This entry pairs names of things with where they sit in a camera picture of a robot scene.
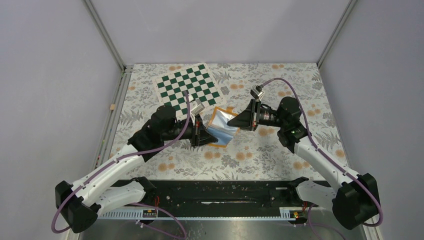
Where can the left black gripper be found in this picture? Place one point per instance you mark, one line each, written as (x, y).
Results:
(200, 136)

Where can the floral tablecloth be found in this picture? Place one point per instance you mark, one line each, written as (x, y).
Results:
(250, 155)

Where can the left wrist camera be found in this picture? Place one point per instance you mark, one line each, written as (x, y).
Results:
(196, 108)

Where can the green white chessboard mat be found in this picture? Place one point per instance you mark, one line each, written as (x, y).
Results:
(197, 80)

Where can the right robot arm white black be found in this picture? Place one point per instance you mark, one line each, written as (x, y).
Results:
(351, 197)

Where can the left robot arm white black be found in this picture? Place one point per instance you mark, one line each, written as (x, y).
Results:
(81, 202)

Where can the slotted white cable duct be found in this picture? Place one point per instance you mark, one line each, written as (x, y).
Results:
(150, 214)

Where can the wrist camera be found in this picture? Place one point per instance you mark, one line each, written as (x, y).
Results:
(257, 93)
(196, 108)

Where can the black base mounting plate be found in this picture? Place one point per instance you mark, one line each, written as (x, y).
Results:
(223, 198)

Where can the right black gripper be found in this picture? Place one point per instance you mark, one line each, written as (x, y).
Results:
(249, 119)

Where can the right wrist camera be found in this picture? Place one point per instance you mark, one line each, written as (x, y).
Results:
(257, 93)

